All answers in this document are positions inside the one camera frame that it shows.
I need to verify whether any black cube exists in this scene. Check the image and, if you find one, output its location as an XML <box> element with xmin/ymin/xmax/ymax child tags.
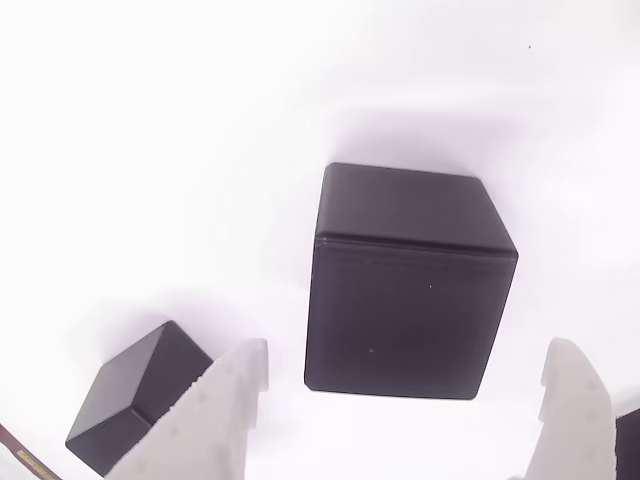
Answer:
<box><xmin>64</xmin><ymin>319</ymin><xmax>215</xmax><ymax>478</ymax></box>
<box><xmin>303</xmin><ymin>161</ymin><xmax>520</xmax><ymax>401</ymax></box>
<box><xmin>615</xmin><ymin>407</ymin><xmax>640</xmax><ymax>474</ymax></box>

